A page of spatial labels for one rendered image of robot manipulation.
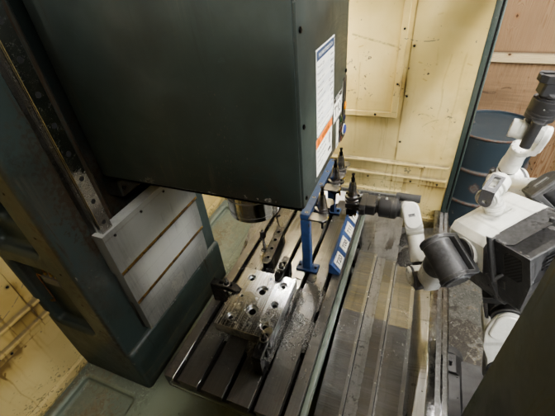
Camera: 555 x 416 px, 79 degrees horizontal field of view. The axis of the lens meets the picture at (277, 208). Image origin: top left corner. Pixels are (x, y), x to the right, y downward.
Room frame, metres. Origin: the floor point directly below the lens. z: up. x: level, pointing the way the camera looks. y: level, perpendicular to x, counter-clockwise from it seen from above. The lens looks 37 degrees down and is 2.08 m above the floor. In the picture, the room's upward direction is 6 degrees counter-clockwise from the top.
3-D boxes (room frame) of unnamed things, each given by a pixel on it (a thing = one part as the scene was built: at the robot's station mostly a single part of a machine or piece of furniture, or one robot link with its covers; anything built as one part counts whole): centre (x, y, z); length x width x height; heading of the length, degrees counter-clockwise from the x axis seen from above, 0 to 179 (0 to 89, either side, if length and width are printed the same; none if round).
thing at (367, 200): (1.11, -0.41, 1.19); 0.13 x 0.12 x 0.10; 155
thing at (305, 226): (1.07, -0.11, 1.05); 0.10 x 0.05 x 0.30; 65
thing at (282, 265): (0.99, 0.01, 0.97); 0.13 x 0.03 x 0.15; 155
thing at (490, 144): (2.35, -1.74, 0.44); 0.60 x 0.60 x 0.88
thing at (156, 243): (1.04, 0.47, 1.16); 0.48 x 0.05 x 0.51; 155
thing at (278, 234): (1.18, 0.04, 0.93); 0.26 x 0.05 x 0.06; 160
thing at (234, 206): (0.85, 0.07, 1.50); 0.16 x 0.16 x 0.12
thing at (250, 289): (0.85, 0.12, 0.97); 0.29 x 0.23 x 0.05; 155
